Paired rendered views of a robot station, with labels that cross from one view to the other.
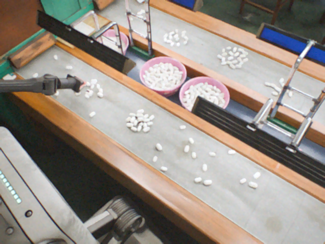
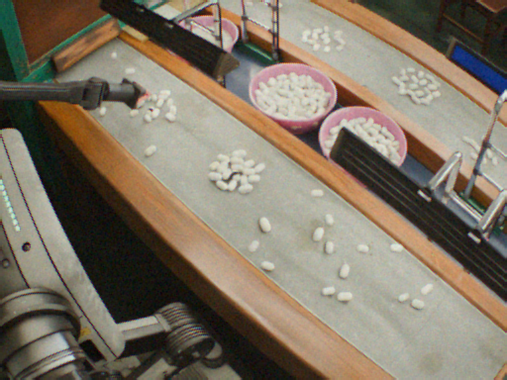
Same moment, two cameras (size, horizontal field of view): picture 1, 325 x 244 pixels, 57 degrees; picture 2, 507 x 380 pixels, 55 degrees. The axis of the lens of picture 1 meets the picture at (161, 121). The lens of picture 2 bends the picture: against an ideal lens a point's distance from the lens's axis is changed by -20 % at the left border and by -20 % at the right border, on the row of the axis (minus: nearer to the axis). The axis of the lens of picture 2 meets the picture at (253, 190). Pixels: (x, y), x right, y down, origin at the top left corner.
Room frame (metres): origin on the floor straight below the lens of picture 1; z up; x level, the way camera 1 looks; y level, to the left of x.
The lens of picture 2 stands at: (-0.10, -0.08, 2.00)
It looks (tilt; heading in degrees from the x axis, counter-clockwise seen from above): 53 degrees down; 8
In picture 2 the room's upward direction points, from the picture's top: 2 degrees counter-clockwise
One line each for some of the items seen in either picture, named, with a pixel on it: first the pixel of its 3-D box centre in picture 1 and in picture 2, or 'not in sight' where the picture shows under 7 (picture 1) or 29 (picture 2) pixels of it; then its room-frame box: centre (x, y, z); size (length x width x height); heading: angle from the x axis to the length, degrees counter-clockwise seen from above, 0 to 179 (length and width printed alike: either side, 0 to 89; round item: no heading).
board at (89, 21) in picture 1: (82, 30); (165, 16); (1.63, 0.49, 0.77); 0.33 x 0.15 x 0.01; 140
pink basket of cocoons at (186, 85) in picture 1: (203, 100); (362, 149); (1.03, -0.23, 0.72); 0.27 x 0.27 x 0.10
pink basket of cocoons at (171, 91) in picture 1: (163, 78); (293, 100); (1.21, -0.02, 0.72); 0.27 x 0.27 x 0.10
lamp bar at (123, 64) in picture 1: (81, 38); (156, 22); (1.16, 0.37, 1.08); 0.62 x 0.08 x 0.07; 50
